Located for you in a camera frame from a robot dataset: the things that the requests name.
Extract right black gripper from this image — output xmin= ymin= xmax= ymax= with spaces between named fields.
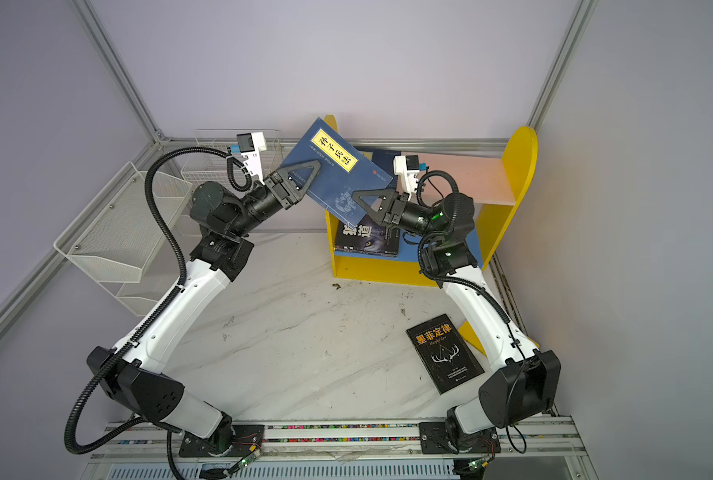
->
xmin=349 ymin=196 xmax=439 ymax=246

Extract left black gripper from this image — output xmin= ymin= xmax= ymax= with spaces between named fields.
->
xmin=228 ymin=159 xmax=320 ymax=240

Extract black wolf cover book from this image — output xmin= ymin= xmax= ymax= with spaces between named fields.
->
xmin=334 ymin=216 xmax=400 ymax=258

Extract black antler cover book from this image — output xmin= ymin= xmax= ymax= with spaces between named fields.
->
xmin=405 ymin=314 xmax=484 ymax=394

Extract yellow cartoon cover book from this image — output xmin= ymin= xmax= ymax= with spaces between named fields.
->
xmin=458 ymin=321 xmax=539 ymax=361

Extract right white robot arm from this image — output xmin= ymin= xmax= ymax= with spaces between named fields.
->
xmin=352 ymin=189 xmax=561 ymax=449

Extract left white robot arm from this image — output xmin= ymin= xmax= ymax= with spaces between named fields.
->
xmin=88 ymin=160 xmax=322 ymax=448

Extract yellow pink blue bookshelf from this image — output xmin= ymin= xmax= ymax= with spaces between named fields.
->
xmin=326 ymin=126 xmax=538 ymax=287

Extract white mesh two-tier rack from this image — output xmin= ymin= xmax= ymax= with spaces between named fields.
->
xmin=54 ymin=163 xmax=178 ymax=317

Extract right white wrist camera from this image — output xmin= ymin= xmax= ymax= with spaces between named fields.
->
xmin=393 ymin=155 xmax=421 ymax=197

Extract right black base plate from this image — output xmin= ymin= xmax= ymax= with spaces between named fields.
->
xmin=418 ymin=421 xmax=501 ymax=455

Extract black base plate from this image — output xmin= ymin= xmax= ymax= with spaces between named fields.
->
xmin=418 ymin=421 xmax=501 ymax=455
xmin=178 ymin=424 xmax=266 ymax=458

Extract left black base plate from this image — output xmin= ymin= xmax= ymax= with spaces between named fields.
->
xmin=178 ymin=424 xmax=266 ymax=458

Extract aluminium front rail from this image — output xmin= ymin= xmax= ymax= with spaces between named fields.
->
xmin=88 ymin=416 xmax=588 ymax=466

